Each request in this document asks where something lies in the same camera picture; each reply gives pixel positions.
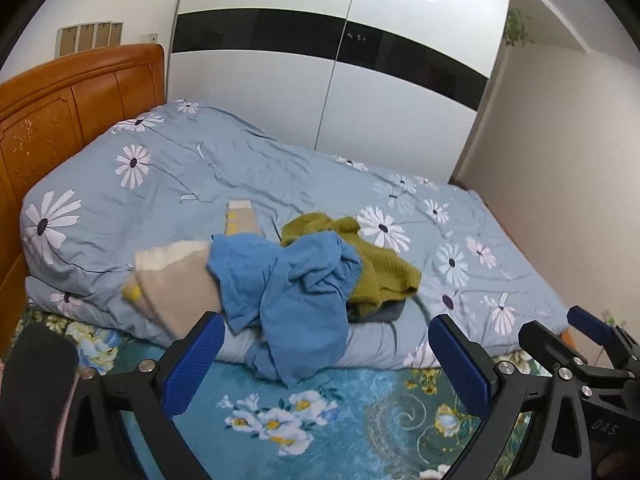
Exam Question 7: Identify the blue sweatpants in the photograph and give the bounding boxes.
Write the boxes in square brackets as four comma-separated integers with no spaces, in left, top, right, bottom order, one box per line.
[206,231,362,387]

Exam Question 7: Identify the light blue floral duvet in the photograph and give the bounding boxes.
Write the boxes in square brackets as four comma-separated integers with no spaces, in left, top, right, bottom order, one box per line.
[21,101,567,370]

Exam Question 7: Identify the olive green knit sweater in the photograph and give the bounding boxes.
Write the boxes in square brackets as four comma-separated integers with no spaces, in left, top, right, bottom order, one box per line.
[281,212,422,322]

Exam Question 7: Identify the pink striped cloth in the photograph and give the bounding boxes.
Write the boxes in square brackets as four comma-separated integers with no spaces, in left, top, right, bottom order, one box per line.
[0,358,82,480]

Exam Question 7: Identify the teal floral bed sheet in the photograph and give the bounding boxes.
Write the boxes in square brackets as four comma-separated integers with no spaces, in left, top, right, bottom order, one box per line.
[8,306,572,480]

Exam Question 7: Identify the green potted plant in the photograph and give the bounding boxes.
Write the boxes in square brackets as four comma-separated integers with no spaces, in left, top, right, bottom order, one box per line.
[503,9,534,47]

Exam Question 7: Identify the orange wooden headboard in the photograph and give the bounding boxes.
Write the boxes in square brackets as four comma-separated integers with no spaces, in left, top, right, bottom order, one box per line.
[0,44,166,352]

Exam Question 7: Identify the white wardrobe with black band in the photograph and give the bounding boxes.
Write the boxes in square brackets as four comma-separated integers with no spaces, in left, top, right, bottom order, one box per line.
[168,0,510,182]

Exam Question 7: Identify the beige fuzzy sweater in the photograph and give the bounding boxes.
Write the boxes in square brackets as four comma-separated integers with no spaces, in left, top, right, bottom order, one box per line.
[120,199,263,337]

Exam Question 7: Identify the dark grey garment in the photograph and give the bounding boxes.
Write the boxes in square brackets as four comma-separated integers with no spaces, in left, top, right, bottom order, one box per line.
[348,299,406,323]

